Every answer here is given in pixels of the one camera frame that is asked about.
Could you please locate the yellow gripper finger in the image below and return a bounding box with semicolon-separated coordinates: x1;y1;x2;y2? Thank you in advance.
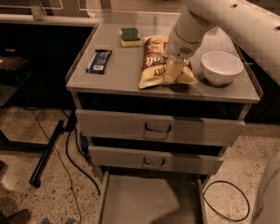
163;57;186;84

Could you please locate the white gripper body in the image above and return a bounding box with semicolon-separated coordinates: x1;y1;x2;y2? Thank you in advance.
164;28;202;59

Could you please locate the brown sea salt chip bag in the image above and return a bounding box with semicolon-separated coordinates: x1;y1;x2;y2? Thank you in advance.
138;35;197;90

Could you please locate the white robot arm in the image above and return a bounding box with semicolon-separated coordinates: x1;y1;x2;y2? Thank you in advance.
168;0;280;224

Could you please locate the grey metal drawer cabinet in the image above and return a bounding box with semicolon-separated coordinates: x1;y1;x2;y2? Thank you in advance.
65;11;264;176

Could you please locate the top grey drawer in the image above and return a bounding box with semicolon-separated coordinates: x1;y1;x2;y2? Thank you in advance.
76;109;245;147

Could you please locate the grey drawer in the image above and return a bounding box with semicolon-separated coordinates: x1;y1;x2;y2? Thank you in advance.
89;146;223;175
95;170;207;224
76;109;245;147

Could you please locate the middle grey drawer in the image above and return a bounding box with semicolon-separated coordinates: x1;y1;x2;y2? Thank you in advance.
89;146;223;175

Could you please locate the bottom grey drawer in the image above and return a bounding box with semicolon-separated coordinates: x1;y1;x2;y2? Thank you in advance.
95;170;207;224

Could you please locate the white ceramic bowl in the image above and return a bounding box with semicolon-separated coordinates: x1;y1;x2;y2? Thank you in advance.
201;51;244;85

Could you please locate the green and yellow sponge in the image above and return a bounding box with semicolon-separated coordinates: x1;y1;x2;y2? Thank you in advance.
120;27;141;48

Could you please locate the blue snack bar wrapper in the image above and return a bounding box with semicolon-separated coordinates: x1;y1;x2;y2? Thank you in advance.
86;49;112;75

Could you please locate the dark side table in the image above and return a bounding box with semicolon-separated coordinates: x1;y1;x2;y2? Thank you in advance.
0;50;30;107

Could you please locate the clear acrylic barrier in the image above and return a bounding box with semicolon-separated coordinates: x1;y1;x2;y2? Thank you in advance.
0;0;280;21

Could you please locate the black table leg base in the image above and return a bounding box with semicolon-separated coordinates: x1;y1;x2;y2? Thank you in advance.
29;120;63;189

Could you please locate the brown shoe lower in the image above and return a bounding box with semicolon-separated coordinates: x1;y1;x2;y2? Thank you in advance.
7;209;31;224

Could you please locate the black cable beside cabinet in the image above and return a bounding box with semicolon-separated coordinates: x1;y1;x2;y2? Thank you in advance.
63;109;102;197

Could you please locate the black looped floor cable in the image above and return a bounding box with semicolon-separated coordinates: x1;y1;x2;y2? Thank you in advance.
203;180;251;223

